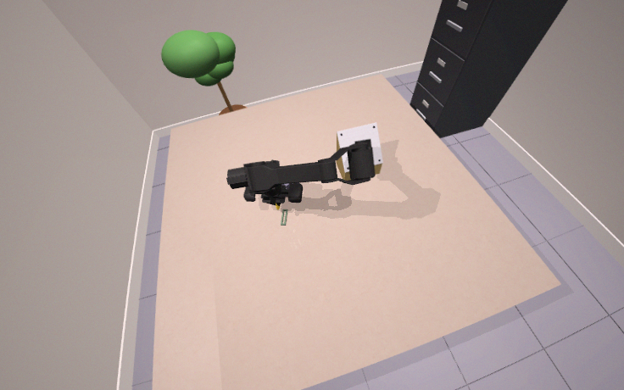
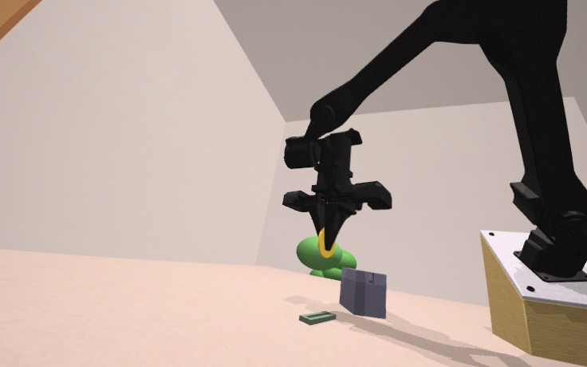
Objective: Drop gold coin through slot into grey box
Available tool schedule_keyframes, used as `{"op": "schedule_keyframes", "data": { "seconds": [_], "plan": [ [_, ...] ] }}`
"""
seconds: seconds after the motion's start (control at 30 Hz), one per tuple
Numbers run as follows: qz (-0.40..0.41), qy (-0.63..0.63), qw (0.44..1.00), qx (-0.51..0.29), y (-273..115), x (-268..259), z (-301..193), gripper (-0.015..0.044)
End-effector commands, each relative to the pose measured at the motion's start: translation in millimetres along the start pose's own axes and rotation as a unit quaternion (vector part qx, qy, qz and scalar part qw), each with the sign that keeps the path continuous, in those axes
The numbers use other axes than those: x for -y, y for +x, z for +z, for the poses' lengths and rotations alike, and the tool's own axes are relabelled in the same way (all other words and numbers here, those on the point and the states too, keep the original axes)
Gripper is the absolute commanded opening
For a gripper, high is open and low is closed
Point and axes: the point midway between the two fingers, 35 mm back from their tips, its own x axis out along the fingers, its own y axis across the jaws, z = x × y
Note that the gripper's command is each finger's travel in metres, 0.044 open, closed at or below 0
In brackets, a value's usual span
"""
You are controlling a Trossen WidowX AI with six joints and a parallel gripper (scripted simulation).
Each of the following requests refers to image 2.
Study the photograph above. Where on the gold coin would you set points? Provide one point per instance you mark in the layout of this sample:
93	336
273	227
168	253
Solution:
321	245

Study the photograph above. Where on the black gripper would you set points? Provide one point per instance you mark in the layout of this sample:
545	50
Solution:
339	204

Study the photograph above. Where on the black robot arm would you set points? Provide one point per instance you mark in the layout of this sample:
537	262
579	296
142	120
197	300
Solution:
521	39

